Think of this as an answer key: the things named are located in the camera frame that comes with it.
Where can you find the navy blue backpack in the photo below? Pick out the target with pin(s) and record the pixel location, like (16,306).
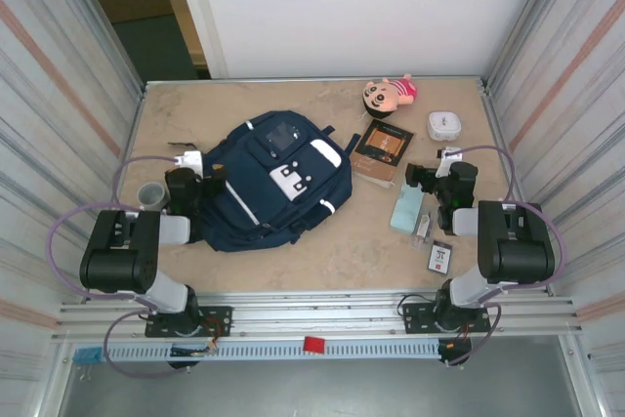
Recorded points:
(244,192)

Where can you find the light blue pencil case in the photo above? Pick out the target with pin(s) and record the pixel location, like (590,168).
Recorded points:
(407,212)

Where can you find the brown book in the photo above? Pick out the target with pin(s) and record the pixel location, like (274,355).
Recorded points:
(381,148)

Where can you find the clear plastic supply pack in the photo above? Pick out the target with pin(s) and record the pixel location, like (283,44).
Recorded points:
(424,229)

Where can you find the small black white card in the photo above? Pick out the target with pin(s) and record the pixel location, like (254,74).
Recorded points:
(439,257)

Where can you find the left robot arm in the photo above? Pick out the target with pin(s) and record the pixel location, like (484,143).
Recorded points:
(112,261)

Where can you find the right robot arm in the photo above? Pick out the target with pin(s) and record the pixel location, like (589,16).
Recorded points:
(517,251)

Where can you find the cartoon plush doll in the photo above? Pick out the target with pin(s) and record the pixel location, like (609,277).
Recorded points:
(381,99)

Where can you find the red tag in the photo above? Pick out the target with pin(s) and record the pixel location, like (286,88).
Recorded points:
(314,345)

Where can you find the blue clip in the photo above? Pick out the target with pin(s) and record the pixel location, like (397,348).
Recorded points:
(88,355)

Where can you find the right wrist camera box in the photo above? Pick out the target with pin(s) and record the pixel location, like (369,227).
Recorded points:
(446,160)

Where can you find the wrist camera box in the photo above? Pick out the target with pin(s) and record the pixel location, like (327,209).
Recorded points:
(446,160)
(190,161)

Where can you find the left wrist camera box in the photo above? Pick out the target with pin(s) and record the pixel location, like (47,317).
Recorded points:
(190,161)

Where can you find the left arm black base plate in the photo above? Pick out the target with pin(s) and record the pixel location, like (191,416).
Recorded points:
(217,321)

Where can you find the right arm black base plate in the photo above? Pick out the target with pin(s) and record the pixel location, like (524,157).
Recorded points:
(417,317)

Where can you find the aluminium frame rails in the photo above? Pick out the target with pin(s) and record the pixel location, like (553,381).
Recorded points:
(317,307)

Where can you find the white door frame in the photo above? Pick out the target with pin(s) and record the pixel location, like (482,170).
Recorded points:
(200,12)

